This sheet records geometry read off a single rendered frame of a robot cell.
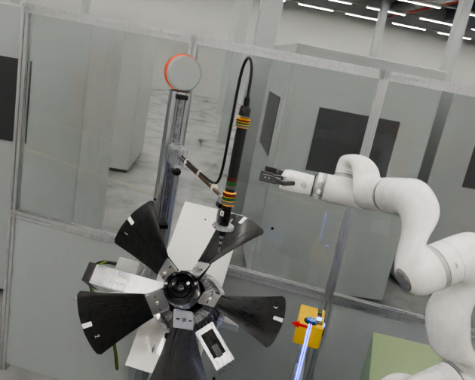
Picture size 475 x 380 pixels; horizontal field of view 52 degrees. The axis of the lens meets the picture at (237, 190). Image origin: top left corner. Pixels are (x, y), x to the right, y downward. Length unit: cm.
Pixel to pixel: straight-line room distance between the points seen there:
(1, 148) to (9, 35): 75
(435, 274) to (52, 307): 224
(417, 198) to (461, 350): 38
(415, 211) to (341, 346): 147
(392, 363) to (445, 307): 61
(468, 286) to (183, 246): 116
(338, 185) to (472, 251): 47
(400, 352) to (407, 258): 75
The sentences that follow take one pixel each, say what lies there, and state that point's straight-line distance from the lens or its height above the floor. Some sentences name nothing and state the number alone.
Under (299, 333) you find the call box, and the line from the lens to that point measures 194.
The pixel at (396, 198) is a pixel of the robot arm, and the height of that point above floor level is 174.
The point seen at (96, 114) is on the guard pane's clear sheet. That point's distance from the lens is 250.
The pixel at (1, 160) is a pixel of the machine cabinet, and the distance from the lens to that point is 369.
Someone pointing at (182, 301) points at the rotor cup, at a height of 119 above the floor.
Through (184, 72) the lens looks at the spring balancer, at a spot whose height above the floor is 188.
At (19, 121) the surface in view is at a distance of 271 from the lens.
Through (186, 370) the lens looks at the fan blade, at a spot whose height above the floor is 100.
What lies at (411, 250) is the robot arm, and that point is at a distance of 111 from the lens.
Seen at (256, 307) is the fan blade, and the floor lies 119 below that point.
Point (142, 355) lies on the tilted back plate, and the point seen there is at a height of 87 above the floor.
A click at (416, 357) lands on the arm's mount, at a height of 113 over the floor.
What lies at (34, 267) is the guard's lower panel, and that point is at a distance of 289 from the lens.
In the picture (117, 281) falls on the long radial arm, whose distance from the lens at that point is 189.
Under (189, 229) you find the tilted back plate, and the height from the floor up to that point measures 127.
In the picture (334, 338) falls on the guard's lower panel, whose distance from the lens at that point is 250.
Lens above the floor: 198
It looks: 15 degrees down
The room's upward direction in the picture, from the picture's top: 11 degrees clockwise
